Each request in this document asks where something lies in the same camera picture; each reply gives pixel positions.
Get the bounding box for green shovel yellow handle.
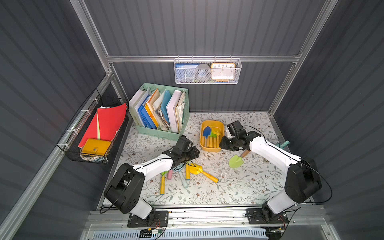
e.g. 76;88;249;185
160;171;168;195
208;136;214;148
210;132;217;148

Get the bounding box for blue shovel wooden handle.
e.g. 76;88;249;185
203;127;211;148

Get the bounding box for yellow shovel long handle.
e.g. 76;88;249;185
211;127;221;149

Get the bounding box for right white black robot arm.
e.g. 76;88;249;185
219;121;322;220

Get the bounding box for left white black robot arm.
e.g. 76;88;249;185
104;135;200;220

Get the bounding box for green file organizer box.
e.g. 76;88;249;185
129;83;190;141

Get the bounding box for blue box in basket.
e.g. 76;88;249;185
174;63;199;84

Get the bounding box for teal spray bottle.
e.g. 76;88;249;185
279;141;290;149

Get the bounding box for white books in organizer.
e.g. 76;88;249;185
167;90;182;133

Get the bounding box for blue folders in organizer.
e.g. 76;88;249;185
139;96;157;130

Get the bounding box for white orange alarm clock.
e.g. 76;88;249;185
211;63;236;82

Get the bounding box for grey tape roll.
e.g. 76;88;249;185
195;64;211;82

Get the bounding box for red folder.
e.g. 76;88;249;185
78;104;127;148

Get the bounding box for yellow wallet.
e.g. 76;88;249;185
81;139;112;156

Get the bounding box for lime shovel yellow handle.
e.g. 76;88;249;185
186;164;191;181

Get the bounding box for light green shovel wooden handle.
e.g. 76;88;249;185
229;150;251;169

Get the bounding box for purple shovel pink handle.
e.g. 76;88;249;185
167;170;173;180

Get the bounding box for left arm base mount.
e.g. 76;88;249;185
127;211;169;228

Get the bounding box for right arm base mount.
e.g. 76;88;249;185
245;208;289;225

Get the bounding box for white wire hanging basket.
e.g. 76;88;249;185
173;57;243;85

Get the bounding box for black wire side basket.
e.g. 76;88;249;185
57;92;129;164

